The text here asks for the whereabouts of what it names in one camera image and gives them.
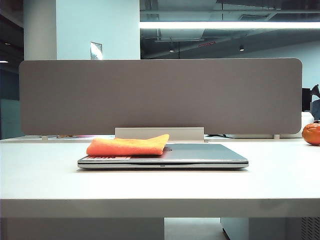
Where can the grey perforated computer case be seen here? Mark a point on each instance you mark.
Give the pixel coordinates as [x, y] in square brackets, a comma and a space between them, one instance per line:
[310, 228]

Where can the grey fabric desk divider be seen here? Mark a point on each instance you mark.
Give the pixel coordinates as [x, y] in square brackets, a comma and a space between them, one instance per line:
[161, 96]

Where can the person in dark clothes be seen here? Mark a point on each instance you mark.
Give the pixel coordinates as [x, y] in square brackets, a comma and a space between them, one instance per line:
[316, 101]

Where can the orange rag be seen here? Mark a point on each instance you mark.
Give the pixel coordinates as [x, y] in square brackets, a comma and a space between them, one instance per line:
[127, 147]

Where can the red ceiling sign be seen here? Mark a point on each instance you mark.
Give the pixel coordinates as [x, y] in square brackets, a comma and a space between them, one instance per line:
[207, 44]

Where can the white red laptop sticker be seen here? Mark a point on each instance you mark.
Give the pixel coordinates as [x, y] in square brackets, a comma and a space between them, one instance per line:
[110, 157]

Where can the long white ceiling light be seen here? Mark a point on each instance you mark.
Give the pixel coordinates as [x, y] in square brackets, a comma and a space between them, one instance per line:
[229, 25]

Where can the white small divider foot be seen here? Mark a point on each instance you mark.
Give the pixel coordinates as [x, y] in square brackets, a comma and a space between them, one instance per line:
[276, 136]
[44, 137]

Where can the black computer monitor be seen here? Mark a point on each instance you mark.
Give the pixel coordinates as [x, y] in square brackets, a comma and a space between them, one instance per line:
[306, 99]

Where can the silver closed laptop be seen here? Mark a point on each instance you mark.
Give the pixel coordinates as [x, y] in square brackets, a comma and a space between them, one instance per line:
[200, 156]

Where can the white divider centre bracket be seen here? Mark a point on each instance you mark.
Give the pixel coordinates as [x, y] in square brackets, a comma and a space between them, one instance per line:
[185, 133]

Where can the white under-desk cabinet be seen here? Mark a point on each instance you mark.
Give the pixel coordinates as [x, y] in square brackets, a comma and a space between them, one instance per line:
[234, 228]

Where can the orange round fruit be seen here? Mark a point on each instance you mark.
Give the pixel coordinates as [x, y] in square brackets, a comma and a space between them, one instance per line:
[312, 134]

